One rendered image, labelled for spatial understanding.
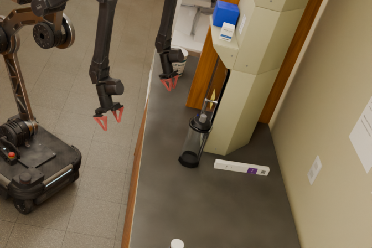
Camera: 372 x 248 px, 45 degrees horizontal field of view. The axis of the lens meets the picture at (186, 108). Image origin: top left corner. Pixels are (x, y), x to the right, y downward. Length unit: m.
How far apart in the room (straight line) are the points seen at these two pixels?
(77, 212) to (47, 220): 0.19
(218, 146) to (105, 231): 1.10
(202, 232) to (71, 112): 2.27
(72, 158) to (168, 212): 1.32
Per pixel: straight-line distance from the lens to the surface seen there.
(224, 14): 2.07
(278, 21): 1.91
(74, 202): 3.11
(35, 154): 3.03
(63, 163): 3.02
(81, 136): 3.63
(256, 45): 1.93
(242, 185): 2.12
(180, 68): 2.72
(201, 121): 1.97
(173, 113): 2.41
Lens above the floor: 2.27
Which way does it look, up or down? 32 degrees down
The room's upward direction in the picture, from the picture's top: 17 degrees clockwise
